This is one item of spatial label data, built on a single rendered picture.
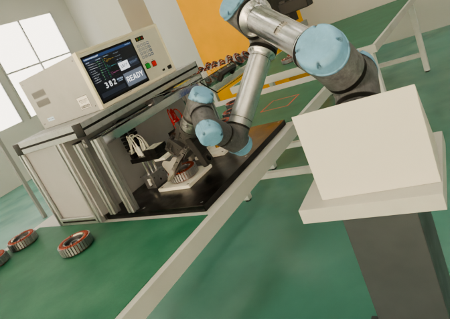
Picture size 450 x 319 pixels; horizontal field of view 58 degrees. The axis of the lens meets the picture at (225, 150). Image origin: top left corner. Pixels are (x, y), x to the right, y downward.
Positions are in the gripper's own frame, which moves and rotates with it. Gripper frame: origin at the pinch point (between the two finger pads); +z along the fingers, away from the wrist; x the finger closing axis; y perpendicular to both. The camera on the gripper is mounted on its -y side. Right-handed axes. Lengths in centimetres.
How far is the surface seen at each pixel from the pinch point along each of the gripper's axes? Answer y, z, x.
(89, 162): 24.8, 0.8, 19.6
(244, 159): -17.1, -13.8, -9.0
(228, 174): -16.7, -13.3, 1.2
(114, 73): 37.9, -19.3, -3.0
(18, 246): 37, 44, 37
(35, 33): 555, 354, -430
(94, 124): 27.1, -13.1, 16.9
